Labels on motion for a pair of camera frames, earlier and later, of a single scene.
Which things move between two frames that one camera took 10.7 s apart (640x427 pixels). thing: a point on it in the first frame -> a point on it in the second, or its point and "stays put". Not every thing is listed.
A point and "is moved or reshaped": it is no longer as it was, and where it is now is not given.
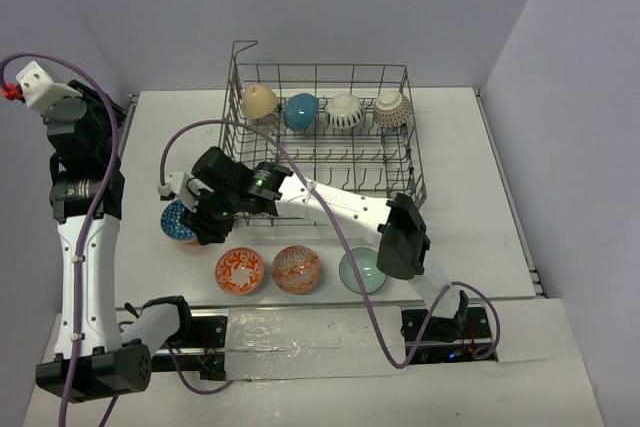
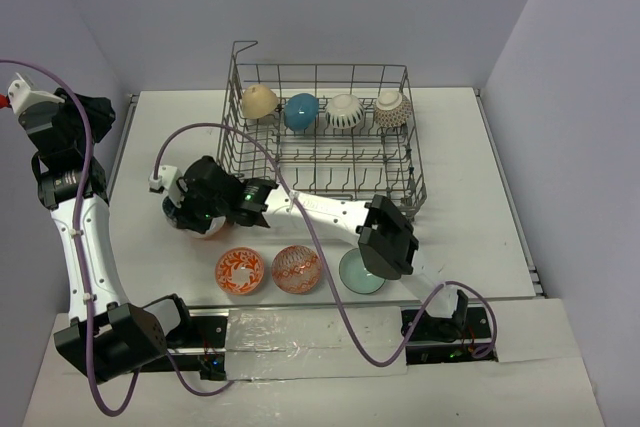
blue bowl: (301, 111) stays put
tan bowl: (258, 101) stays put
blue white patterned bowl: (172, 224) is moved or reshaped
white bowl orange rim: (344, 111) stays put
